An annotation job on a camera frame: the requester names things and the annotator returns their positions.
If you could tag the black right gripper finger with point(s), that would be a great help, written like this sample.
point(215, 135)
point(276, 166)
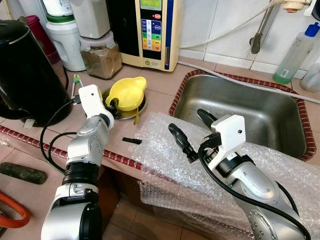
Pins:
point(180, 140)
point(206, 119)

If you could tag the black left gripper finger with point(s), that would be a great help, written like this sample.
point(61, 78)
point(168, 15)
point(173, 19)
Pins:
point(114, 103)

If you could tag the yellow plastic funnel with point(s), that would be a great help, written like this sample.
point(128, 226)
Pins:
point(127, 92)

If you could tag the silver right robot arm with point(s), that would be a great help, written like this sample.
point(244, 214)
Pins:
point(250, 185)

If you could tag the shallow steel bowl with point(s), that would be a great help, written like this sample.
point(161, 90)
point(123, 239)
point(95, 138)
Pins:
point(141, 107)

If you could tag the clear bubble wrap sheet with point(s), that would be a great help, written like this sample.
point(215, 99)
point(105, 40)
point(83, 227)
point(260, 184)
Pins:
point(165, 165)

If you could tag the short black tape piece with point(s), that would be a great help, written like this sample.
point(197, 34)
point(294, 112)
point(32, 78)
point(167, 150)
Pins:
point(132, 140)

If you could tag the jar of brown powder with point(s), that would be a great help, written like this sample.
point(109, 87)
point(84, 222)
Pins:
point(102, 62)

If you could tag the stainless steel sink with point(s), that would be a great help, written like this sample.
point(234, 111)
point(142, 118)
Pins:
point(250, 115)

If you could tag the green topped metal tongs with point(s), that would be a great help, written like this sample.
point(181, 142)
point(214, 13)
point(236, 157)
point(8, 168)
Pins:
point(76, 78)

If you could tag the cream water ionizer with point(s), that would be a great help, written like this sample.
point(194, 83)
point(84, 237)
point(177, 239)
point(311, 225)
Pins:
point(127, 30)

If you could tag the white water filter jug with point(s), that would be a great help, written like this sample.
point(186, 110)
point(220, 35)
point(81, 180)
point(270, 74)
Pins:
point(67, 45)

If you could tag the dark red cabinet door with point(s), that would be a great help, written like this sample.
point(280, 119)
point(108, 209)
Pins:
point(107, 195)

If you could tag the grey plastic container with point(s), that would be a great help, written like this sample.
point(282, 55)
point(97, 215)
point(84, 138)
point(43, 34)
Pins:
point(92, 17)

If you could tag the grey metal faucet lever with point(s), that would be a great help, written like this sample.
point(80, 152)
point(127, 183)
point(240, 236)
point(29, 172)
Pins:
point(256, 45)

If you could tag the black electric kettle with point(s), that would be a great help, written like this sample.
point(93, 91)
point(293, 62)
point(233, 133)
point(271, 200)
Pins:
point(25, 75)

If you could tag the dark red mug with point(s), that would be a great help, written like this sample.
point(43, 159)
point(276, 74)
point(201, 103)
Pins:
point(42, 37)

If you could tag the clear bottle blue cap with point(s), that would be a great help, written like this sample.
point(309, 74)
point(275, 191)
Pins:
point(290, 65)

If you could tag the dark green oblong object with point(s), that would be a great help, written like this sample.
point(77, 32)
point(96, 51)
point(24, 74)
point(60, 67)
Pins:
point(22, 173)

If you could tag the black hanging pan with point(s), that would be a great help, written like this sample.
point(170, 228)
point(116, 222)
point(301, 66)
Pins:
point(317, 7)

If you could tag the cream faucet fitting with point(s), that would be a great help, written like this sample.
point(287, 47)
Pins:
point(295, 5)

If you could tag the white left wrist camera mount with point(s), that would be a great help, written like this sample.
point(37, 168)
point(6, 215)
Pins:
point(91, 100)

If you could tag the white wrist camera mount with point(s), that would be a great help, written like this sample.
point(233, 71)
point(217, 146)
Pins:
point(227, 132)
point(91, 100)

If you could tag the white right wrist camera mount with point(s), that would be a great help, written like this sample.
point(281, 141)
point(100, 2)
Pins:
point(227, 132)

